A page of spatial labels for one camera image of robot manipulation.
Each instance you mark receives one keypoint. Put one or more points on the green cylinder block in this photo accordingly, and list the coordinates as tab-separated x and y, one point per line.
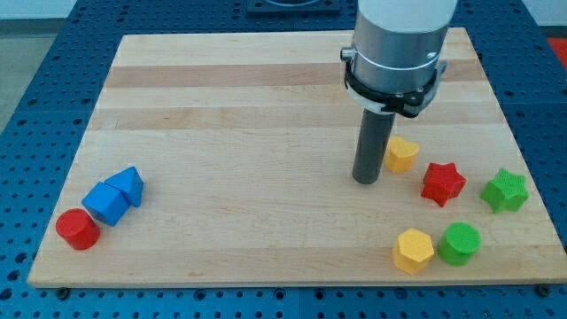
459	243

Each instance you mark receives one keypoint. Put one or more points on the yellow hexagon block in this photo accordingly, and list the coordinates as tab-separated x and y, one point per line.
413	251

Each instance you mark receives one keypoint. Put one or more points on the green star block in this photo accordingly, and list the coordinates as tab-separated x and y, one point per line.
505	192

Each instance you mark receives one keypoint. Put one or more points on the yellow heart block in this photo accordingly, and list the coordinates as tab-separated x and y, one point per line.
401	155

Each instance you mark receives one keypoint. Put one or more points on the light wooden board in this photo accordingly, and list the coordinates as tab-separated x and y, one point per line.
245	144

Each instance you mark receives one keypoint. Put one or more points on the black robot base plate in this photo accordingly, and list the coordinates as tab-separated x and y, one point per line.
258	7

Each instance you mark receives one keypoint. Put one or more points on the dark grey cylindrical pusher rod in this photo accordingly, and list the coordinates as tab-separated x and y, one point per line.
373	138

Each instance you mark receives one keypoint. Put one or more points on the red star block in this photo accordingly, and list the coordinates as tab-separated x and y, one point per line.
442	182

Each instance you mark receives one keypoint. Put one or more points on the blue triangle block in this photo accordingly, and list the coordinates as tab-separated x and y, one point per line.
130	184

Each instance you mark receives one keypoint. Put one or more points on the blue cube block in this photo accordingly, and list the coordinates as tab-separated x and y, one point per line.
106	204

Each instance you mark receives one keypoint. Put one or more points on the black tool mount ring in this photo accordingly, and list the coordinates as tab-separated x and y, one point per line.
408	104

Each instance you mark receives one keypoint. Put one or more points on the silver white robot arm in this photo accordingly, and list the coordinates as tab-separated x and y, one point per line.
392	67

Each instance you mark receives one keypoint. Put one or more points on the red cylinder block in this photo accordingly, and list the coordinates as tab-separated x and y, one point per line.
77	229

